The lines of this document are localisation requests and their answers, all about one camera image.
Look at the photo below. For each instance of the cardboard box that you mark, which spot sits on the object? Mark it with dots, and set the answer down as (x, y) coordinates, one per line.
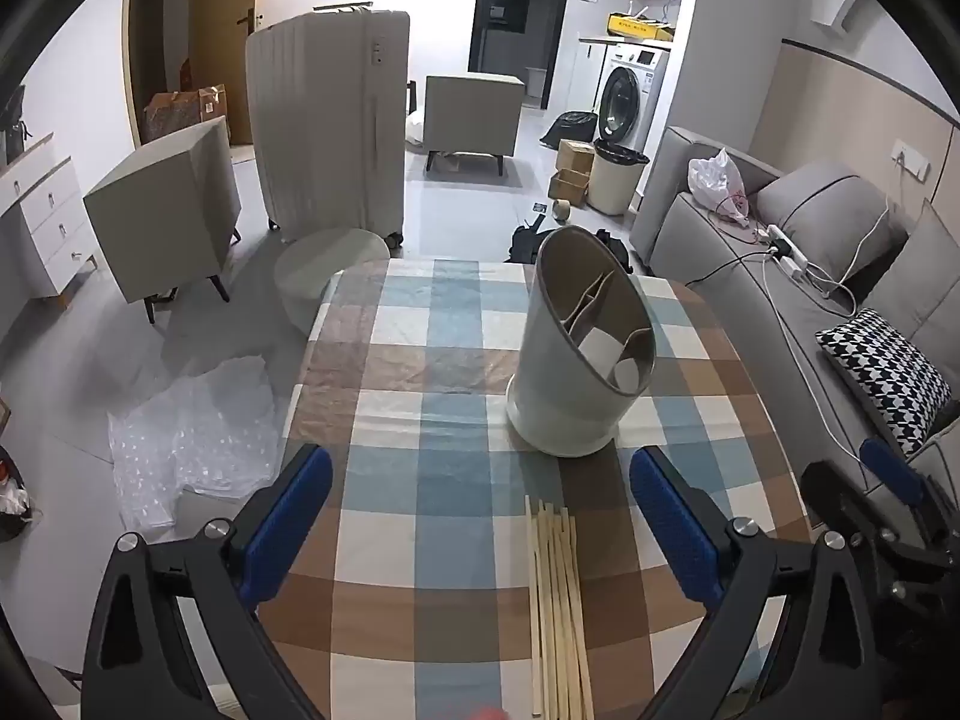
(575, 156)

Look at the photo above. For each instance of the white plastic bag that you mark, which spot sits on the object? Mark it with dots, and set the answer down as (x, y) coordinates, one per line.
(716, 184)

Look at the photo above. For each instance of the grey sofa cushion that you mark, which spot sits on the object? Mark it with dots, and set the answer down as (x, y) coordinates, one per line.
(840, 221)

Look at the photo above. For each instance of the beige armchair far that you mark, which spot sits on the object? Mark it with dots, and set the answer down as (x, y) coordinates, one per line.
(472, 112)

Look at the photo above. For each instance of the white power strip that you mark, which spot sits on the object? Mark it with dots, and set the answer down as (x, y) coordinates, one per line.
(785, 249)

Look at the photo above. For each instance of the black backpack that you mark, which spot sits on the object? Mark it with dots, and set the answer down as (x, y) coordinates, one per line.
(528, 238)

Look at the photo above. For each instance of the round white ottoman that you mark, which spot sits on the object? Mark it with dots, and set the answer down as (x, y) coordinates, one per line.
(305, 269)

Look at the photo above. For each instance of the grey sofa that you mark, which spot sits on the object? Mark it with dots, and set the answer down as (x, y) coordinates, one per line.
(771, 316)

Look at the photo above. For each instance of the checkered tablecloth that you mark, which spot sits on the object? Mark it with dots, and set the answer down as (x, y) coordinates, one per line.
(409, 598)

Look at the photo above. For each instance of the black garbage bag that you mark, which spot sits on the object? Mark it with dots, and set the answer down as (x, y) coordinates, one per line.
(576, 125)

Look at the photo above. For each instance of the white washing machine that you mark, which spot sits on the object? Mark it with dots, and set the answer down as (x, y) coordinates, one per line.
(629, 91)

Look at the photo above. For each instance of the white drawer cabinet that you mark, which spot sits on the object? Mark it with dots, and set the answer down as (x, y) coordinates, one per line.
(45, 227)

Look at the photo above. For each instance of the beige armchair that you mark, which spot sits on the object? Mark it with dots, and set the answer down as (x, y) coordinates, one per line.
(167, 215)
(472, 112)

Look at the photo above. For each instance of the white ribbed suitcase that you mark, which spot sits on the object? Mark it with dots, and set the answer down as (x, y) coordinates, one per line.
(328, 97)

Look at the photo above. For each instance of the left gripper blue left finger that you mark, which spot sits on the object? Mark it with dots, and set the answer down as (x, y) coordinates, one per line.
(139, 662)

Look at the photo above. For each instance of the bubble wrap sheet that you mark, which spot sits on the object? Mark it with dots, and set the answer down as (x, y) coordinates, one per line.
(215, 435)

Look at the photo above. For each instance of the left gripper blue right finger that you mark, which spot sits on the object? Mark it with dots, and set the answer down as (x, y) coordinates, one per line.
(822, 662)

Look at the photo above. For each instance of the beige armchair near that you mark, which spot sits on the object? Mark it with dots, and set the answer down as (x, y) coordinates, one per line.
(167, 215)

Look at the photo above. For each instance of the wooden chopstick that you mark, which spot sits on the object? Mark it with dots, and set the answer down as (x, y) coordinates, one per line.
(537, 701)
(578, 616)
(565, 658)
(546, 612)

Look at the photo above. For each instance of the white utensil holder bucket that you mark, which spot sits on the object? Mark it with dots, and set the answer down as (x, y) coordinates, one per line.
(588, 348)

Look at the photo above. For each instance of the cream trash bin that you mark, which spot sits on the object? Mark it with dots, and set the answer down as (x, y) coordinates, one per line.
(614, 176)

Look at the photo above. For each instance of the houndstooth pillow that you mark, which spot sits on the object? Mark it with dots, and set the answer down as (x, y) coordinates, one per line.
(902, 391)

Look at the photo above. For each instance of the wooden door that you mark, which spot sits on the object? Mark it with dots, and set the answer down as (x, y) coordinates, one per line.
(218, 33)

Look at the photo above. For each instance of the yellow crate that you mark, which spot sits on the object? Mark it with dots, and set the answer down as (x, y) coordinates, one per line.
(638, 28)

